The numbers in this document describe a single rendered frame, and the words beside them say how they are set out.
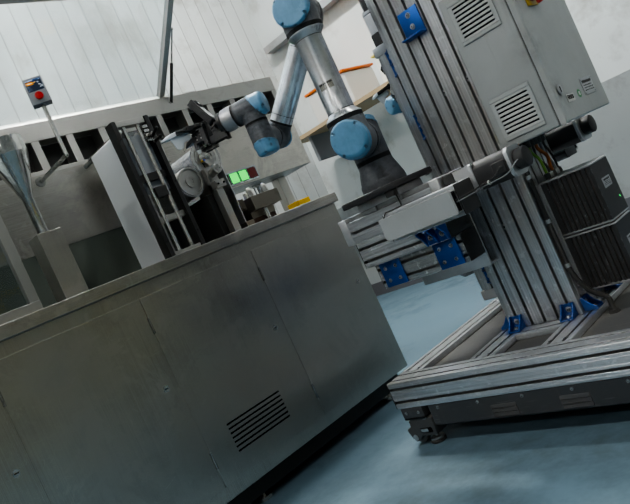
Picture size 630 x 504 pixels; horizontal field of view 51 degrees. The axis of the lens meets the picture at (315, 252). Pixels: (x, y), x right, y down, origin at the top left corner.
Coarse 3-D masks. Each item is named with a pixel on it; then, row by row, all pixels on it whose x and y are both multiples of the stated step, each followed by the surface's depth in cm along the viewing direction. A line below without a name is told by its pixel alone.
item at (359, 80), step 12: (348, 72) 512; (360, 72) 521; (372, 72) 530; (348, 84) 508; (360, 84) 517; (372, 84) 526; (312, 96) 536; (360, 96) 513; (312, 108) 541; (324, 120) 536
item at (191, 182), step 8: (184, 168) 270; (192, 168) 273; (176, 176) 269; (184, 176) 270; (192, 176) 272; (200, 176) 274; (184, 184) 269; (192, 184) 271; (200, 184) 274; (192, 192) 270; (200, 192) 272
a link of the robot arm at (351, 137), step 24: (288, 0) 194; (312, 0) 198; (288, 24) 194; (312, 24) 195; (312, 48) 196; (312, 72) 198; (336, 72) 198; (336, 96) 197; (336, 120) 196; (360, 120) 196; (336, 144) 196; (360, 144) 194
